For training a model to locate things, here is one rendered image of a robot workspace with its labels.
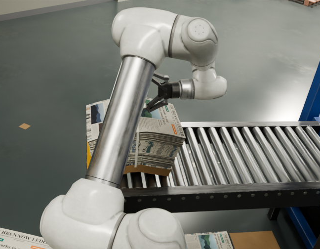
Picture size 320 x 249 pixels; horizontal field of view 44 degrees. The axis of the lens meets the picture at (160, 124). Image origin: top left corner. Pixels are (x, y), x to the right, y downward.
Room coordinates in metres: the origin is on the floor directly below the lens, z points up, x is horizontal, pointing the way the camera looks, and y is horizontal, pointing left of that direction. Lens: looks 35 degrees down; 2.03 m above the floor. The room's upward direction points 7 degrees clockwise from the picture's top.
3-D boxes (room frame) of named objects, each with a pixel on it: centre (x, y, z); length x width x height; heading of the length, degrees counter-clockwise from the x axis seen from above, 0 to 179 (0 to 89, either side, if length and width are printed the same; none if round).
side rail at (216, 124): (1.82, -0.28, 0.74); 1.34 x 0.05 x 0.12; 102
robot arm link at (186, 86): (1.51, -0.09, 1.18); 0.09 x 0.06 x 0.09; 12
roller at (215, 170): (1.57, -0.27, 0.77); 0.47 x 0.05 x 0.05; 12
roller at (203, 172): (1.55, -0.21, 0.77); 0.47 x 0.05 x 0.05; 12
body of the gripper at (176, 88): (1.49, -0.02, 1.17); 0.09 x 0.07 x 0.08; 102
